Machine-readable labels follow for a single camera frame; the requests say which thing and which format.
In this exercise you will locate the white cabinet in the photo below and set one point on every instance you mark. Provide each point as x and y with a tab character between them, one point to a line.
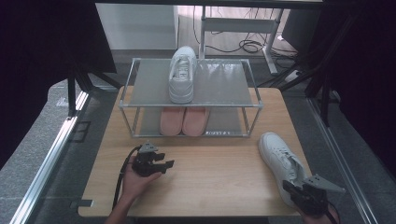
137	28

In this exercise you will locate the dark box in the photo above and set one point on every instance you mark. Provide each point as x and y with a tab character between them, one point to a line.
300	31

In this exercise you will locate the white power strip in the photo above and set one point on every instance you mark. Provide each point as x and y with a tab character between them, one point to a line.
293	75

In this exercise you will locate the black metal stand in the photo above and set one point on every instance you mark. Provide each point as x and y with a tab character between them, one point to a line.
325	99
72	93

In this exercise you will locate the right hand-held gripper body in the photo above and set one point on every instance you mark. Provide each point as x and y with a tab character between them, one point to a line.
311	197

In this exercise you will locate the person's right hand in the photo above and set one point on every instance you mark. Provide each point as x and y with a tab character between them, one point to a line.
314	220

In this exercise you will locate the white sneaker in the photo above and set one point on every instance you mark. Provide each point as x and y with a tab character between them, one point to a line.
280	158
182	81

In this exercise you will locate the black floor hatch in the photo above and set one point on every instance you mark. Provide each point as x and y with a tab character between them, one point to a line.
81	131

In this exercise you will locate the dark curtain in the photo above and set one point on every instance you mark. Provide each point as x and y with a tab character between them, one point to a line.
37	62
370	77

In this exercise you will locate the pink slipper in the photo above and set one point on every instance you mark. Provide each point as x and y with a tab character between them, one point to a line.
172	121
195	121

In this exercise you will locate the aluminium rail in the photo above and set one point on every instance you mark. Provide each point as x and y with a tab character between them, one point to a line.
49	158
342	155

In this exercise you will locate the white desk frame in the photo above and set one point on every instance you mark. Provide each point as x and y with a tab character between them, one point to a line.
239	25

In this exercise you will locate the two-tier metal shoe rack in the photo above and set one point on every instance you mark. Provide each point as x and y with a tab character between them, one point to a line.
218	84

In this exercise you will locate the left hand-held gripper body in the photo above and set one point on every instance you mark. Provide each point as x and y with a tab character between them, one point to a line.
144	165

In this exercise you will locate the person's left hand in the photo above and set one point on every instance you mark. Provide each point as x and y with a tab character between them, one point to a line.
137	185

